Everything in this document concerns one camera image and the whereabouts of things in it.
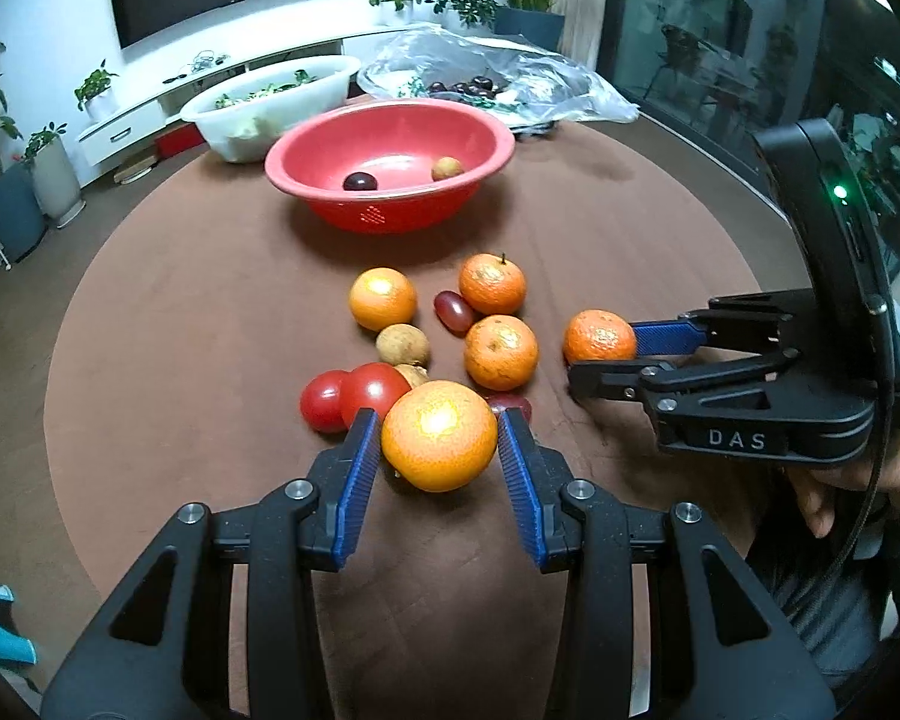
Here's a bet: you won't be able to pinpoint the dark plum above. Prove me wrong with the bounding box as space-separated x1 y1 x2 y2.
343 171 379 192
486 394 533 422

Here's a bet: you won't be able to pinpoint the mandarin with stem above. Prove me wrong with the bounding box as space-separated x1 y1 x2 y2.
458 254 528 316

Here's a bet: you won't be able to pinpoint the large smooth orange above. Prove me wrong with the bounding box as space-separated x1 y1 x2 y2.
382 380 497 493

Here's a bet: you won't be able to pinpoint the tan longan fruit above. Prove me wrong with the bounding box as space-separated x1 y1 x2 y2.
375 323 430 366
395 362 429 388

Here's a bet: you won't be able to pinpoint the small smooth orange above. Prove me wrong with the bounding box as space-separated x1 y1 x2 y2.
347 266 418 332

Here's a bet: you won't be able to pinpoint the yellow-brown small pear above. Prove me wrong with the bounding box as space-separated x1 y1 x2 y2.
430 156 464 182

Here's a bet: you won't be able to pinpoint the person's right hand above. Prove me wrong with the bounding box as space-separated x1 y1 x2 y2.
787 434 900 538

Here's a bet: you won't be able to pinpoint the clear plastic cherry bag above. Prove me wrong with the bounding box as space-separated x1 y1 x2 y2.
357 26 639 132

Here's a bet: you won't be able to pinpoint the dark cherries in bag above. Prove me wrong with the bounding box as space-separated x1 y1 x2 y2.
425 76 502 99

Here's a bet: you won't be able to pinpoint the red plastic colander bowl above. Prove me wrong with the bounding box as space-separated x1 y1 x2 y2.
265 98 515 234

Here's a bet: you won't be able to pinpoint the green leafy vegetables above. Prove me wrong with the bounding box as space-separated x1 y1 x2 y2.
214 70 317 109

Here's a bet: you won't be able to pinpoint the white plastic vegetable bowl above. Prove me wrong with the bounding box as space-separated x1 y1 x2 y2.
180 55 361 163

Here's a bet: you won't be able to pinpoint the plant in white ribbed pot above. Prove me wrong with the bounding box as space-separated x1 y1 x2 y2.
22 122 86 229

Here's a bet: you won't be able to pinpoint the red box under cabinet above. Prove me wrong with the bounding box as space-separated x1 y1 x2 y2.
154 122 205 161

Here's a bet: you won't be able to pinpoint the white tv cabinet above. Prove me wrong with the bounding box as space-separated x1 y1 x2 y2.
76 32 392 168

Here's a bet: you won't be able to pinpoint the small plant on cabinet left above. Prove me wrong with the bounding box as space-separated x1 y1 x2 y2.
74 60 118 124

